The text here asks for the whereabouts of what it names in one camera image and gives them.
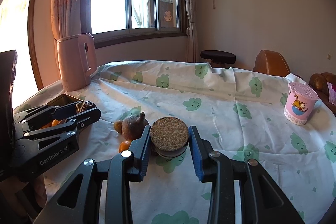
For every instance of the white cloud-print tablecloth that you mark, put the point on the white cloud-print tablecloth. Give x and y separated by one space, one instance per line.
210 87

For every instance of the brown round pear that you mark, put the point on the brown round pear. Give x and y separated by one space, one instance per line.
132 125

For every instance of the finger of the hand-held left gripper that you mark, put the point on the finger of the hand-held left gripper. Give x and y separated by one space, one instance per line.
42 112
86 117

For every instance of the red paper window cutout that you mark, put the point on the red paper window cutout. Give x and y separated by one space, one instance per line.
168 16

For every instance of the pink electric kettle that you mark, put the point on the pink electric kettle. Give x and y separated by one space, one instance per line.
73 64

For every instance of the pink cartoon cup with lid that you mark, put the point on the pink cartoon cup with lid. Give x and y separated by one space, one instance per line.
299 106

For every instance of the brown leather chair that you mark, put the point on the brown leather chair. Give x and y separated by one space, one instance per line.
270 64

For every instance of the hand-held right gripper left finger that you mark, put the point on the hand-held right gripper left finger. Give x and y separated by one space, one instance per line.
145 153

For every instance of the beige tied curtain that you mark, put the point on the beige tied curtain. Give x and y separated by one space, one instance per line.
190 3

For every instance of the small brown kiwi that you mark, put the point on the small brown kiwi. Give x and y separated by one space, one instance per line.
118 126

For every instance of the red floral cloth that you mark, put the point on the red floral cloth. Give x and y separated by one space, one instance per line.
332 92

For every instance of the round smooth orange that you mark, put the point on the round smooth orange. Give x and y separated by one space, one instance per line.
124 145

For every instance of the pink metal tin box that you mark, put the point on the pink metal tin box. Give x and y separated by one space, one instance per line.
64 99

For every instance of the dark wrinkled passion fruit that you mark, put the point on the dark wrinkled passion fruit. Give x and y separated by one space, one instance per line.
82 106

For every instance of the wooden-framed glass door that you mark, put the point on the wooden-framed glass door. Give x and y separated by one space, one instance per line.
23 16

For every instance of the small cork-lidded jar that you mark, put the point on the small cork-lidded jar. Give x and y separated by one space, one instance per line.
169 132

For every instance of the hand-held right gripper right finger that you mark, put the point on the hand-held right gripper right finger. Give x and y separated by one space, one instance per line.
195 158

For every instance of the dark round stool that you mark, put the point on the dark round stool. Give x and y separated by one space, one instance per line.
218 54

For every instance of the white tissue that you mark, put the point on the white tissue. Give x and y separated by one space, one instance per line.
292 77

